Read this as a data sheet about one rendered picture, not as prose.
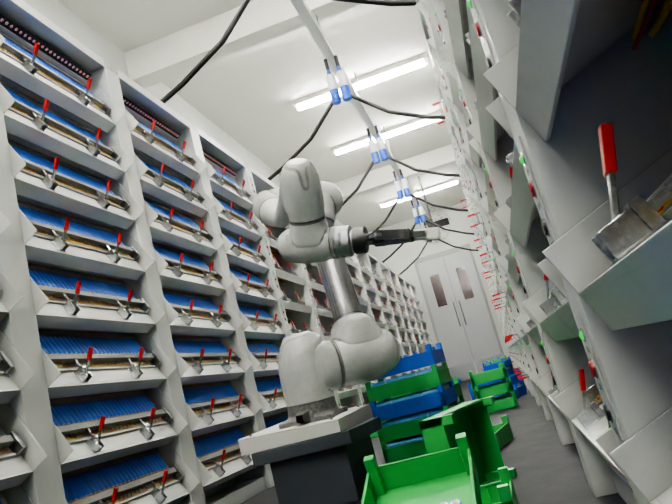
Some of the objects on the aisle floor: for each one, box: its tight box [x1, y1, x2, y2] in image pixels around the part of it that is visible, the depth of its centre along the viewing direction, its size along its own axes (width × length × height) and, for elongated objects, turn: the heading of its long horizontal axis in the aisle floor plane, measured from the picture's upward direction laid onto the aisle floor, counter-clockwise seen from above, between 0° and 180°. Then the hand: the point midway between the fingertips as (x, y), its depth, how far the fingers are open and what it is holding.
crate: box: [493, 415, 513, 450], centre depth 226 cm, size 30×20×8 cm
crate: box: [381, 440, 427, 464], centre depth 260 cm, size 30×20×8 cm
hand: (426, 233), depth 177 cm, fingers closed
